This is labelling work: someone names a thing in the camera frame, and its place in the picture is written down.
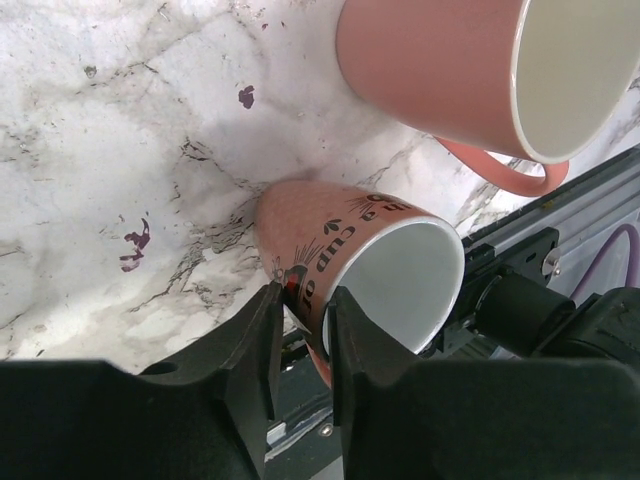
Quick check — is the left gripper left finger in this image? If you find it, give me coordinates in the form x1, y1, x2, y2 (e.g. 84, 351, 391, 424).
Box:
1, 283, 283, 479

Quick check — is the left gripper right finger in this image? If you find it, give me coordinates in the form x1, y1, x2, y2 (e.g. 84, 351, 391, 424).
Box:
328, 288, 639, 479

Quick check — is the printed salmon coffee mug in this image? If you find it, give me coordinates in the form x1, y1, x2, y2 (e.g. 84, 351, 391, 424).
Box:
255, 180, 465, 384

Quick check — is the plain pink mug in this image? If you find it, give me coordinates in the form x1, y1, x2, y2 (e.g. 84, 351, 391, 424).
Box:
336, 0, 639, 197

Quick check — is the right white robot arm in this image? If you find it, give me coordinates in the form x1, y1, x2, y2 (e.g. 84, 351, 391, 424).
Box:
421, 267, 639, 369

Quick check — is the black mounting rail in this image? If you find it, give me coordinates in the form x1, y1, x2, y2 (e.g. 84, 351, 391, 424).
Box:
256, 154, 639, 378

